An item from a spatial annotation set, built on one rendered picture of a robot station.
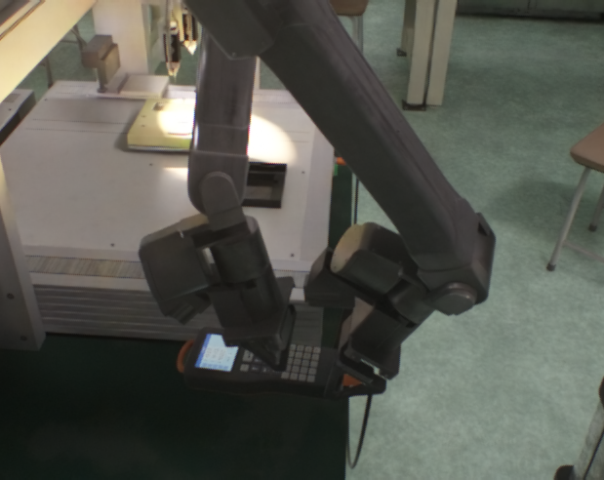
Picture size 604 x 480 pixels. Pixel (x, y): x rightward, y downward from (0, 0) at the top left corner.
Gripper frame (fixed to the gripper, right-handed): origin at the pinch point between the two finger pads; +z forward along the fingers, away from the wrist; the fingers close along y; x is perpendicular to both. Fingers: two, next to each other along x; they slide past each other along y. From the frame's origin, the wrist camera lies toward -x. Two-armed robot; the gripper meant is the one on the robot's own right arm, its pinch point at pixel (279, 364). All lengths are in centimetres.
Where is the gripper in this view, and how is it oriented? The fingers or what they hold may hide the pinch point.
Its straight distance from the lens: 87.0
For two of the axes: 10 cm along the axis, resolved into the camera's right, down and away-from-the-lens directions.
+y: -1.6, 5.8, -8.0
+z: 2.3, 8.1, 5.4
